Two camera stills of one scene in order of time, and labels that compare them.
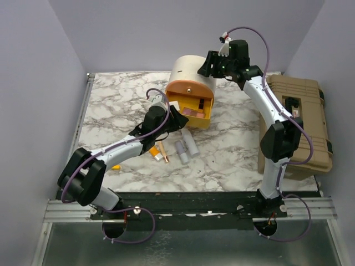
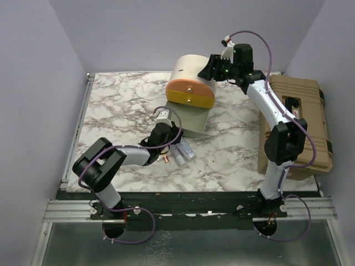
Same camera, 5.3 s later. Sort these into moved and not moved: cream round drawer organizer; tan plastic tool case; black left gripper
Moved: black left gripper
Not moved: cream round drawer organizer; tan plastic tool case
